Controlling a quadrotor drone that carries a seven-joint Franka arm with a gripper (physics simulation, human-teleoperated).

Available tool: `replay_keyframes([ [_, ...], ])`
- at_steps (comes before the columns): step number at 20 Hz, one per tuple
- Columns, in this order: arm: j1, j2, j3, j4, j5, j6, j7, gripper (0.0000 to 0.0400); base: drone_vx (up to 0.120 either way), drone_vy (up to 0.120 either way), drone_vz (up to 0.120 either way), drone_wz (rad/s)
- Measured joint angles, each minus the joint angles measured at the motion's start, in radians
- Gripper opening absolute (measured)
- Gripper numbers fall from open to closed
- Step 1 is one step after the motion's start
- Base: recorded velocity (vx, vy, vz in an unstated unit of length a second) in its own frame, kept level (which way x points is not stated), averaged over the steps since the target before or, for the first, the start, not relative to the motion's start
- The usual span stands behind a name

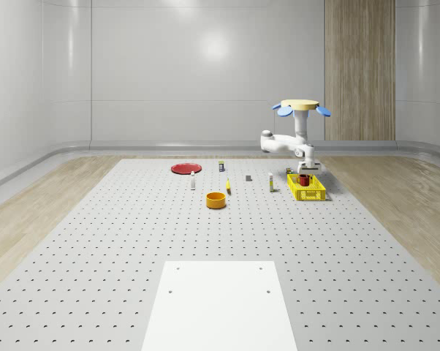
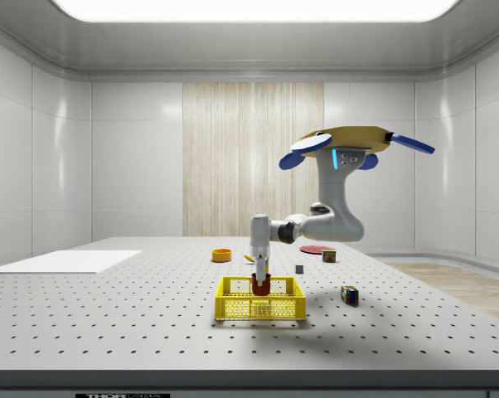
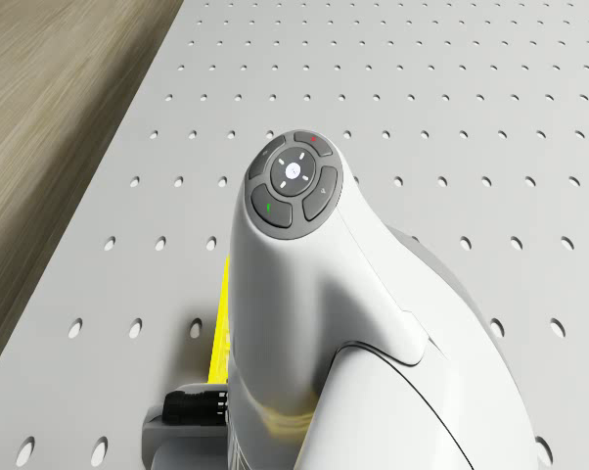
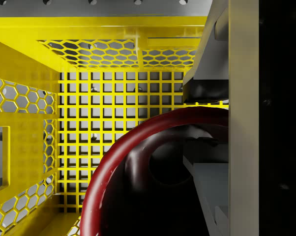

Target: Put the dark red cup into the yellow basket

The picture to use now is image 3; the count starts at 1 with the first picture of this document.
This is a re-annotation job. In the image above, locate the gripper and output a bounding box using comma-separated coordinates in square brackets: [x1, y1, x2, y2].
[142, 383, 230, 470]

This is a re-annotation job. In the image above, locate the yellow basket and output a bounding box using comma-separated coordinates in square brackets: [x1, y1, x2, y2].
[205, 253, 234, 386]

